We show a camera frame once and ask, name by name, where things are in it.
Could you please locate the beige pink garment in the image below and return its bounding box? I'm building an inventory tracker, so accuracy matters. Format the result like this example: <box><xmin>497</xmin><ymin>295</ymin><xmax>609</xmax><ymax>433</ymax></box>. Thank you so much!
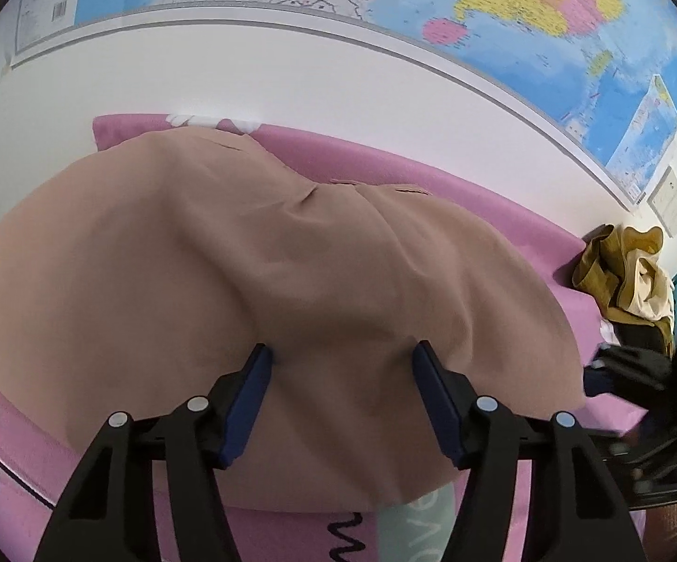
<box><xmin>0</xmin><ymin>128</ymin><xmax>583</xmax><ymax>512</ymax></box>

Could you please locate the person's right forearm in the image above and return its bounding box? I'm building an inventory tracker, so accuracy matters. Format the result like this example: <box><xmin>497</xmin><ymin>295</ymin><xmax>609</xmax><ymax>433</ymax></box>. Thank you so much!
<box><xmin>643</xmin><ymin>503</ymin><xmax>677</xmax><ymax>562</ymax></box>

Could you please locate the pink floral bed sheet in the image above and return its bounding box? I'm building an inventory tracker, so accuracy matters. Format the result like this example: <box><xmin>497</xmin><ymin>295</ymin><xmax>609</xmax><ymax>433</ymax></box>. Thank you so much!
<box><xmin>0</xmin><ymin>113</ymin><xmax>650</xmax><ymax>562</ymax></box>

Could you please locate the cream yellow garment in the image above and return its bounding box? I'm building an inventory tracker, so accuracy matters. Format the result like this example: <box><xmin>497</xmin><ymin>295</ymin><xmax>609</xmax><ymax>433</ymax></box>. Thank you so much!
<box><xmin>617</xmin><ymin>249</ymin><xmax>674</xmax><ymax>322</ymax></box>

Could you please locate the mustard olive garment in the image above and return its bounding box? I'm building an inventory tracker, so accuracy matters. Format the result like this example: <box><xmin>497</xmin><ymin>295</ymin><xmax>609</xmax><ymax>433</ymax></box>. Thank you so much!
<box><xmin>572</xmin><ymin>225</ymin><xmax>675</xmax><ymax>340</ymax></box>

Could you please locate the white wall poster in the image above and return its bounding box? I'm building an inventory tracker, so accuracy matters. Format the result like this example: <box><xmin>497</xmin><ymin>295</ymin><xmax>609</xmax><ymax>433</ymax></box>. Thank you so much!
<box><xmin>648</xmin><ymin>166</ymin><xmax>677</xmax><ymax>237</ymax></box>

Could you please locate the colourful wall map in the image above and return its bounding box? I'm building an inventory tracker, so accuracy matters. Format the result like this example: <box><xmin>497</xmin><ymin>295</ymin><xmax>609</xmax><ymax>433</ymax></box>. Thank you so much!
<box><xmin>14</xmin><ymin>0</ymin><xmax>677</xmax><ymax>207</ymax></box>

